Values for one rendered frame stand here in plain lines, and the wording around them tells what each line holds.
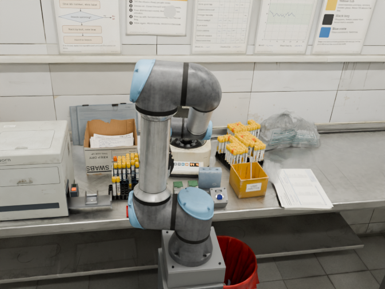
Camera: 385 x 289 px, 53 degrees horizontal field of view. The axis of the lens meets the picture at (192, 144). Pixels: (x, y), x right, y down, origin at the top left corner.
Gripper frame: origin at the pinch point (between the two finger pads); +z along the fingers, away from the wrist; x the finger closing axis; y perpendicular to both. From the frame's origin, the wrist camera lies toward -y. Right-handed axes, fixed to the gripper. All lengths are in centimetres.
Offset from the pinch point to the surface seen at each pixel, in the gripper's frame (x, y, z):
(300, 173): -69, 11, 8
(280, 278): -79, 24, 97
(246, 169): -40.4, 10.3, 3.4
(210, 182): -22.1, 4.7, 5.2
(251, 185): -38.8, -2.5, 3.2
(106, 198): 23.4, -1.5, 5.9
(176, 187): -5.8, 0.2, 3.5
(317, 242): -99, 26, 70
